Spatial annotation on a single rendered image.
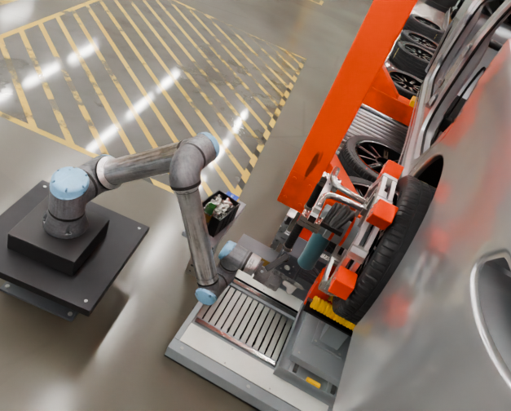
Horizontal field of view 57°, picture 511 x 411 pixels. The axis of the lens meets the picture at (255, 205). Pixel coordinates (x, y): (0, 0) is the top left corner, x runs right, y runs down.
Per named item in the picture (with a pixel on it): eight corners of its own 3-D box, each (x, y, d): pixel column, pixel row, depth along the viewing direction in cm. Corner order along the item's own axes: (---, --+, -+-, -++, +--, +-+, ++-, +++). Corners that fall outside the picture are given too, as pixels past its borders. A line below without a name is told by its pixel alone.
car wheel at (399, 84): (436, 121, 516) (449, 103, 503) (389, 113, 487) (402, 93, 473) (405, 90, 561) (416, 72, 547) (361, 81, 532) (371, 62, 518)
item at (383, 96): (416, 130, 408) (438, 95, 388) (361, 103, 413) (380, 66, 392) (416, 123, 421) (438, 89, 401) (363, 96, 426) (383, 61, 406)
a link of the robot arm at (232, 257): (222, 249, 209) (230, 234, 203) (248, 263, 208) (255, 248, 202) (213, 262, 202) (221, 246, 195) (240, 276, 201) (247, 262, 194)
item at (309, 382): (338, 413, 224) (348, 403, 219) (271, 374, 228) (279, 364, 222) (357, 338, 264) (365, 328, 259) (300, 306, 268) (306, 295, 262)
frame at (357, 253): (321, 321, 196) (386, 228, 164) (307, 313, 197) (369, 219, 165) (346, 248, 240) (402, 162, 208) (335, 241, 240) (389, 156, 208)
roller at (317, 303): (362, 339, 210) (368, 331, 206) (303, 306, 213) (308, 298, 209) (364, 329, 214) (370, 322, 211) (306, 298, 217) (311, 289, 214)
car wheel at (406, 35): (389, 47, 682) (397, 32, 668) (400, 41, 733) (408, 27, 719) (429, 70, 666) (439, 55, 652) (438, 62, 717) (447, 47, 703)
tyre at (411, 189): (457, 276, 153) (468, 171, 202) (391, 241, 155) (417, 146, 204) (365, 368, 198) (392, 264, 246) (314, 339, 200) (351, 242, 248)
